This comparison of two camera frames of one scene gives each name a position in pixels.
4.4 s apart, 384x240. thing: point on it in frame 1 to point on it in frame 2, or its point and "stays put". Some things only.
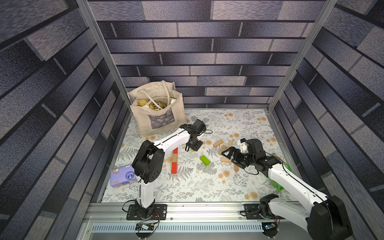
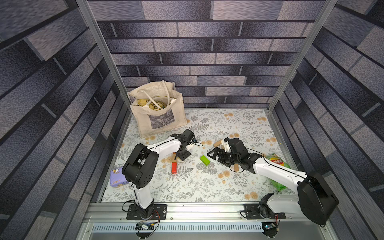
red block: [174, 167] stays put
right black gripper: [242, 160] to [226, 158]
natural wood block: [174, 158] stays put
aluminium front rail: [194, 221] stays put
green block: [205, 160] stays put
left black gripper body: [196, 145] to [184, 155]
